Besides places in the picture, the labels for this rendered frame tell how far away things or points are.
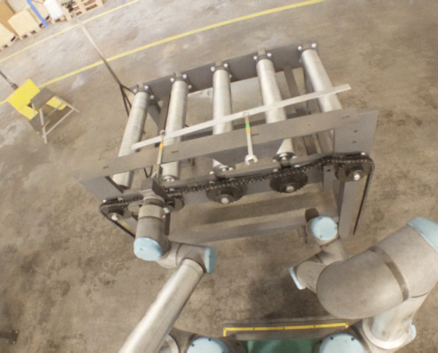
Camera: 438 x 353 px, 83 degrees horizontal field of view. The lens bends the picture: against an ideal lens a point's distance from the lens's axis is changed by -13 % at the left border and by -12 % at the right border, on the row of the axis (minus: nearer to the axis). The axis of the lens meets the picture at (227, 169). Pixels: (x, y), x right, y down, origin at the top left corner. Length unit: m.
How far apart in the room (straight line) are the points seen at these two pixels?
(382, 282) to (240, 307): 1.55
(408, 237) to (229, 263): 1.66
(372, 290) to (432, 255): 0.12
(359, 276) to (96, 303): 2.24
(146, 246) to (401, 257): 0.69
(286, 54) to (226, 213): 1.26
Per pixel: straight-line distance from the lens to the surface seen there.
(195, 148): 1.10
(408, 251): 0.56
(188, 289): 0.88
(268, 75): 1.75
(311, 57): 1.86
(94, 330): 2.51
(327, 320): 1.62
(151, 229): 0.93
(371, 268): 0.54
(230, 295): 2.04
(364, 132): 1.21
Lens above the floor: 1.93
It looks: 51 degrees down
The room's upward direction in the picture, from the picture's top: 25 degrees counter-clockwise
